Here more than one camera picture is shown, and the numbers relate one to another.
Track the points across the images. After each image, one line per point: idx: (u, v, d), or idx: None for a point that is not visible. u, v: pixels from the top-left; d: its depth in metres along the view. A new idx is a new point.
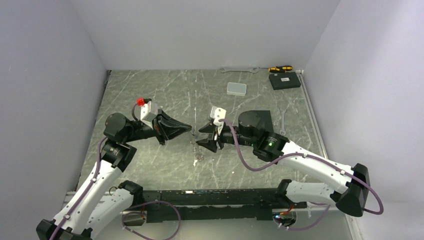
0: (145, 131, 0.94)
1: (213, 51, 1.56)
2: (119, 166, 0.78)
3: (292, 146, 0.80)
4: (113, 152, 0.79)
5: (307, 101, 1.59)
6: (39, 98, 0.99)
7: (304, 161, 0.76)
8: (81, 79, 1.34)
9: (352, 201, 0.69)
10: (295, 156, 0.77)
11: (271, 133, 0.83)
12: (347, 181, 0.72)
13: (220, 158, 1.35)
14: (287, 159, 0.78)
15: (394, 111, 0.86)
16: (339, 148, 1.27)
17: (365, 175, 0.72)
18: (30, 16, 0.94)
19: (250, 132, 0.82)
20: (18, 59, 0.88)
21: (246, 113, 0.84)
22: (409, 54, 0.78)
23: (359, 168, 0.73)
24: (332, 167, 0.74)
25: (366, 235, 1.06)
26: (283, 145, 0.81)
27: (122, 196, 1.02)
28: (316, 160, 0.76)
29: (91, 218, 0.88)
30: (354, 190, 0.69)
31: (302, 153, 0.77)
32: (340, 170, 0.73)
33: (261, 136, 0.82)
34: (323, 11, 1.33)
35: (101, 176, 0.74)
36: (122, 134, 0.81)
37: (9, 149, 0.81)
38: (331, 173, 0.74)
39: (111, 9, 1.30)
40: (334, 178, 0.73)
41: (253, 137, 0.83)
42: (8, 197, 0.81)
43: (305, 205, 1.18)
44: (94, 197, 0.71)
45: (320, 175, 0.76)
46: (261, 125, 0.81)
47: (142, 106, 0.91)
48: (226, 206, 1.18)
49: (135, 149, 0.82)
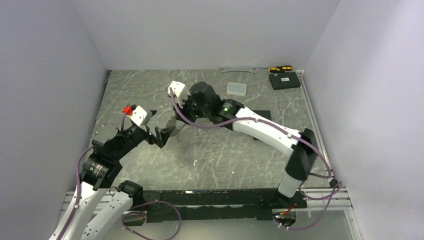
0: (135, 138, 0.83)
1: (213, 51, 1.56)
2: (102, 186, 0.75)
3: (247, 112, 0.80)
4: (93, 171, 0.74)
5: (307, 101, 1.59)
6: (40, 98, 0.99)
7: (256, 126, 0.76)
8: (81, 79, 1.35)
9: (298, 163, 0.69)
10: (247, 120, 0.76)
11: (228, 100, 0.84)
12: (292, 144, 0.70)
13: (220, 157, 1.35)
14: (239, 123, 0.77)
15: (394, 111, 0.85)
16: (339, 149, 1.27)
17: (311, 139, 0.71)
18: (30, 17, 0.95)
19: (200, 99, 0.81)
20: (19, 59, 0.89)
21: (197, 83, 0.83)
22: (410, 54, 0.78)
23: (307, 132, 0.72)
24: (281, 130, 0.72)
25: (366, 235, 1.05)
26: (239, 110, 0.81)
27: (120, 200, 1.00)
28: (267, 125, 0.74)
29: (89, 230, 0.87)
30: (298, 153, 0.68)
31: (253, 117, 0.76)
32: (286, 132, 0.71)
33: (214, 103, 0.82)
34: (323, 11, 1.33)
35: (83, 200, 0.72)
36: (110, 146, 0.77)
37: (9, 149, 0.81)
38: (279, 136, 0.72)
39: (110, 9, 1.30)
40: (281, 140, 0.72)
41: (203, 104, 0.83)
42: (9, 197, 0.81)
43: (305, 205, 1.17)
44: (79, 223, 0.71)
45: (269, 139, 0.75)
46: (212, 92, 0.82)
47: (132, 114, 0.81)
48: (226, 206, 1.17)
49: (121, 167, 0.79)
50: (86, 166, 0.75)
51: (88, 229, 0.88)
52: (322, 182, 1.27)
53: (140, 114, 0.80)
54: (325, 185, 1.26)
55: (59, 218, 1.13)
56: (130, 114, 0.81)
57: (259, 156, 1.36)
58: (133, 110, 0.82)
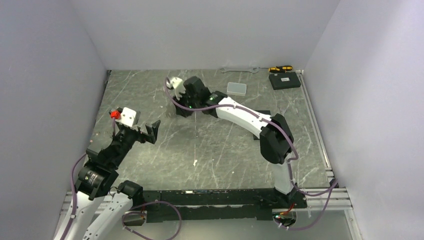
0: (128, 141, 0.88)
1: (213, 51, 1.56)
2: (98, 194, 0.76)
3: (228, 100, 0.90)
4: (89, 180, 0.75)
5: (307, 101, 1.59)
6: (40, 97, 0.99)
7: (234, 111, 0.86)
8: (81, 79, 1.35)
9: (267, 144, 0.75)
10: (227, 107, 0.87)
11: (214, 91, 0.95)
12: (262, 126, 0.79)
13: (220, 158, 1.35)
14: (220, 109, 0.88)
15: (394, 111, 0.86)
16: (339, 149, 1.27)
17: (281, 123, 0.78)
18: (30, 17, 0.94)
19: (191, 90, 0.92)
20: (19, 59, 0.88)
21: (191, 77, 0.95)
22: (410, 54, 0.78)
23: (277, 117, 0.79)
24: (253, 115, 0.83)
25: (366, 235, 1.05)
26: (221, 99, 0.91)
27: (120, 202, 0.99)
28: (242, 110, 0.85)
29: (89, 234, 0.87)
30: (267, 133, 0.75)
31: (232, 104, 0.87)
32: (258, 116, 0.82)
33: (202, 94, 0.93)
34: (324, 11, 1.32)
35: (79, 210, 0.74)
36: (106, 153, 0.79)
37: (9, 149, 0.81)
38: (252, 119, 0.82)
39: (110, 9, 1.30)
40: (254, 123, 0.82)
41: (193, 95, 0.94)
42: (9, 197, 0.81)
43: (305, 205, 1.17)
44: (77, 232, 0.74)
45: (244, 123, 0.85)
46: (201, 85, 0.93)
47: (120, 117, 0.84)
48: (226, 206, 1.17)
49: (116, 174, 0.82)
50: (81, 175, 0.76)
51: (88, 233, 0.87)
52: (322, 182, 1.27)
53: (130, 114, 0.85)
54: (325, 185, 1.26)
55: (59, 218, 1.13)
56: (119, 118, 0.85)
57: (259, 156, 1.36)
58: (121, 113, 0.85)
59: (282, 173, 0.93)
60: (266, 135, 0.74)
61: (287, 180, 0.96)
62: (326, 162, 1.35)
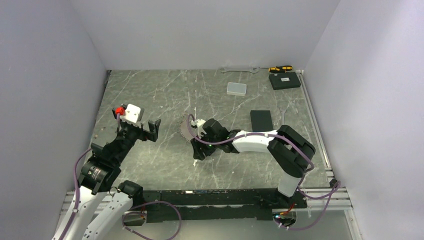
0: (130, 139, 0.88)
1: (213, 51, 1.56)
2: (100, 190, 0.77)
3: (241, 132, 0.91)
4: (92, 176, 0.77)
5: (307, 101, 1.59)
6: (39, 97, 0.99)
7: (246, 139, 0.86)
8: (81, 78, 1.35)
9: (281, 157, 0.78)
10: (240, 138, 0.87)
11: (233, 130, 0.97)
12: (269, 141, 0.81)
13: (219, 158, 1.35)
14: (235, 142, 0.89)
15: (393, 112, 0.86)
16: (339, 149, 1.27)
17: (289, 133, 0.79)
18: (30, 17, 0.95)
19: (209, 131, 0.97)
20: (19, 59, 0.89)
21: (213, 119, 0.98)
22: (409, 56, 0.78)
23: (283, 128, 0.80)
24: (260, 134, 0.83)
25: (366, 235, 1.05)
26: (237, 133, 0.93)
27: (120, 201, 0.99)
28: (252, 135, 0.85)
29: (89, 232, 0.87)
30: (276, 146, 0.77)
31: (243, 134, 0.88)
32: (264, 133, 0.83)
33: (220, 134, 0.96)
34: (324, 12, 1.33)
35: (82, 205, 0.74)
36: (109, 149, 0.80)
37: (8, 148, 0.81)
38: (260, 139, 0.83)
39: (110, 9, 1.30)
40: (263, 142, 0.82)
41: (212, 135, 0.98)
42: (9, 197, 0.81)
43: (305, 205, 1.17)
44: (78, 229, 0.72)
45: (257, 145, 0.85)
46: (219, 126, 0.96)
47: (124, 114, 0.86)
48: (226, 206, 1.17)
49: (118, 171, 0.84)
50: (84, 171, 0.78)
51: (88, 231, 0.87)
52: (322, 182, 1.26)
53: (134, 110, 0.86)
54: (325, 185, 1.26)
55: (59, 218, 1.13)
56: (124, 115, 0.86)
57: (259, 156, 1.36)
58: (126, 110, 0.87)
59: (289, 179, 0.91)
60: (276, 149, 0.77)
61: (295, 186, 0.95)
62: (326, 162, 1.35)
